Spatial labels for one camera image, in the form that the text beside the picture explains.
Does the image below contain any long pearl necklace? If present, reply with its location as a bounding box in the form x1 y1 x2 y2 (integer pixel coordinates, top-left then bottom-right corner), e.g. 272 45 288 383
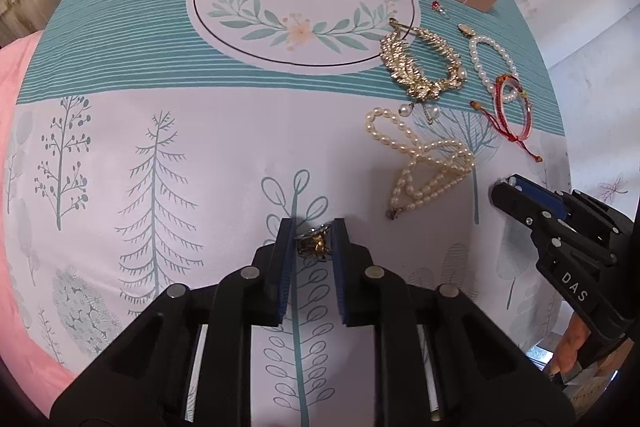
365 107 476 220

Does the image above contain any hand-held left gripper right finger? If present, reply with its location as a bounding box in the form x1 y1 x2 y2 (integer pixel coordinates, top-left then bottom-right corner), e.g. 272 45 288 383
332 218 576 427

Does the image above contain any red string bracelet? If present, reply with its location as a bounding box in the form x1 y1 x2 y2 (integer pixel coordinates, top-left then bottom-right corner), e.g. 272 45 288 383
470 74 543 162

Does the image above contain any printed tablecloth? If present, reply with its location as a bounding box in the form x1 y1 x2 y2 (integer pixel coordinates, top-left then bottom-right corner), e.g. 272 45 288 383
2 0 573 427

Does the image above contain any pink blanket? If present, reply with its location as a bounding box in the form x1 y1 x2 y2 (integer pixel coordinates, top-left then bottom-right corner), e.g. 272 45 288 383
0 31 77 408

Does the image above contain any white floral printed cloth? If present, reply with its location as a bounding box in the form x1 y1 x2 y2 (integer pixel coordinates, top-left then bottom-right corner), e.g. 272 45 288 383
452 0 640 228

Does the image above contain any white pearl bracelet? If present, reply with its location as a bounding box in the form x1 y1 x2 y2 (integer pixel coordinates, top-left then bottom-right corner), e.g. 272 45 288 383
458 23 521 104

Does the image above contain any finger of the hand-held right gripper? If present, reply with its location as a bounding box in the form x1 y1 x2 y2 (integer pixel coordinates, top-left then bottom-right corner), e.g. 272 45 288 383
491 180 557 234
509 174 572 221

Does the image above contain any small gold brooch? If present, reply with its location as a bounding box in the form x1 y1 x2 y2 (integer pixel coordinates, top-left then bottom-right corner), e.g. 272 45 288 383
297 226 332 259

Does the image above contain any person's right hand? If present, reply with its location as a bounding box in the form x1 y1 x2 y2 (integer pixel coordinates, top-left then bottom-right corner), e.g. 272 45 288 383
547 314 601 383

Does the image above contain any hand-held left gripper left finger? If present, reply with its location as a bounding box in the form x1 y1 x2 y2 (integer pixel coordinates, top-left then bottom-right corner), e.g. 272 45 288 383
47 218 296 427

